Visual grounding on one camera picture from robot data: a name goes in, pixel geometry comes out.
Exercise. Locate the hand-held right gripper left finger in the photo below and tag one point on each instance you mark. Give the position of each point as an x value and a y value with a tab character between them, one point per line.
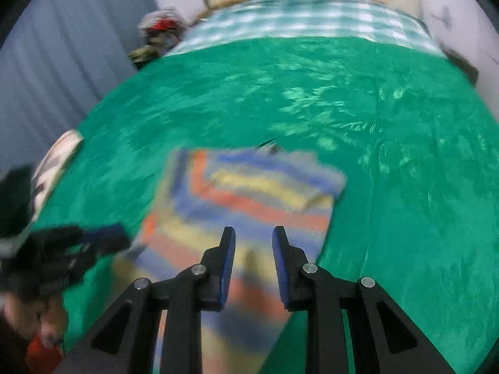
228	265

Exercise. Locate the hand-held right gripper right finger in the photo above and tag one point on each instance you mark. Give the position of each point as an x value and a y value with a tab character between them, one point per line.
280	265

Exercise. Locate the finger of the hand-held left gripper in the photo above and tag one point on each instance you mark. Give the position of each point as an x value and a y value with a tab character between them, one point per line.
109	235

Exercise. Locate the striped knit sweater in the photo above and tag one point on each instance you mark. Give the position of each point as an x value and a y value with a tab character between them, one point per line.
265	187

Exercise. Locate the patterned white cushion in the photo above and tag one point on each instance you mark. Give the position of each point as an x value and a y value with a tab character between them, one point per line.
54	163

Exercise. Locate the orange shaggy rug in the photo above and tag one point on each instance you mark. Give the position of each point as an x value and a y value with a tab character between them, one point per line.
43	352

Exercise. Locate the green floral bedspread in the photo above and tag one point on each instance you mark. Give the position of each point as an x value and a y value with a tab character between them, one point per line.
390	163

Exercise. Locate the grey curtain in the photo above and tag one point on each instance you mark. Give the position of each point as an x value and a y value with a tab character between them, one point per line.
58	66

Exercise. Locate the floral fabric bundle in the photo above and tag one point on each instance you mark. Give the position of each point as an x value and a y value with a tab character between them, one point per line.
161	23

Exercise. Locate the green checked blanket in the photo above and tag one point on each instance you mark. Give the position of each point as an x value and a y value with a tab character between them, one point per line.
304	19

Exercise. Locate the dark wooden nightstand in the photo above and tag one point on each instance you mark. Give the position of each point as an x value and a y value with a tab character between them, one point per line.
464	66

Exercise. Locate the small blue wall fixture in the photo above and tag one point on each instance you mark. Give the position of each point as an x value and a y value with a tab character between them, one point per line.
442	17

